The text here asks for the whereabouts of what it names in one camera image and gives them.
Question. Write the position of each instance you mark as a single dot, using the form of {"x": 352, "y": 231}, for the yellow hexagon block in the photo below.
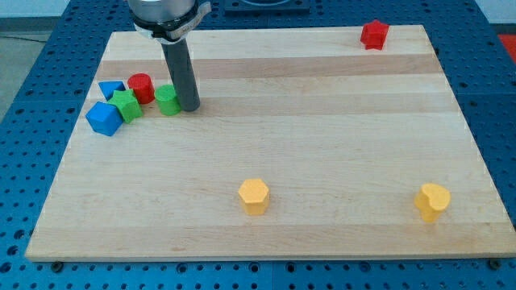
{"x": 254, "y": 196}

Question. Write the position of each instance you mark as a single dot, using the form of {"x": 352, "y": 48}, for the light wooden board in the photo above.
{"x": 343, "y": 137}

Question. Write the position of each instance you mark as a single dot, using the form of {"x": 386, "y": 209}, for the red star block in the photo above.
{"x": 374, "y": 34}

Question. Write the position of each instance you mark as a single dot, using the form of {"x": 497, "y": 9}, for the yellow heart block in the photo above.
{"x": 431, "y": 200}

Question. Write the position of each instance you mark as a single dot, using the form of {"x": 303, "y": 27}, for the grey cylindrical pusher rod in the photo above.
{"x": 182, "y": 74}

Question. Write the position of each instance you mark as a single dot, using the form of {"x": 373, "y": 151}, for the green cylinder block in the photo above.
{"x": 166, "y": 99}

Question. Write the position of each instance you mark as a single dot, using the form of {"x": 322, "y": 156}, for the green star block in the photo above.
{"x": 127, "y": 105}

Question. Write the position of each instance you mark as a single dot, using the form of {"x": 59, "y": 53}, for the blue cube block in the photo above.
{"x": 104, "y": 118}

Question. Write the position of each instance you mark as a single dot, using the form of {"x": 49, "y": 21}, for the red cylinder block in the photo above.
{"x": 141, "y": 84}

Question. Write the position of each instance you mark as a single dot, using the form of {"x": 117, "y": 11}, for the blue triangle block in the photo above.
{"x": 109, "y": 87}

